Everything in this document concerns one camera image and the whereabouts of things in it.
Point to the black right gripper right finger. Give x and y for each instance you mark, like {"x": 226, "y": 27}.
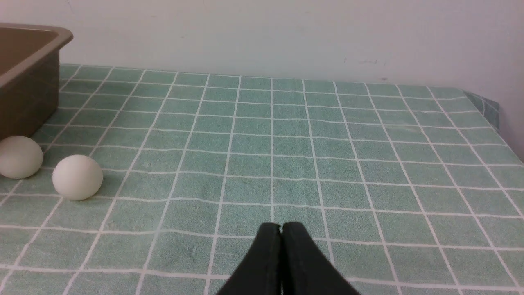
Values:
{"x": 306, "y": 271}

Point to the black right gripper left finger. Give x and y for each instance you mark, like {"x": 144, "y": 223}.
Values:
{"x": 259, "y": 271}

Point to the white ping-pong ball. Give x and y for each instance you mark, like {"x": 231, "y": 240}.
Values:
{"x": 77, "y": 177}
{"x": 20, "y": 157}

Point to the brown plastic bin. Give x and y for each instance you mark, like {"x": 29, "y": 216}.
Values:
{"x": 29, "y": 76}

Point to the green checkered tablecloth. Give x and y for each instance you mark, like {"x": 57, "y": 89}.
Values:
{"x": 405, "y": 189}

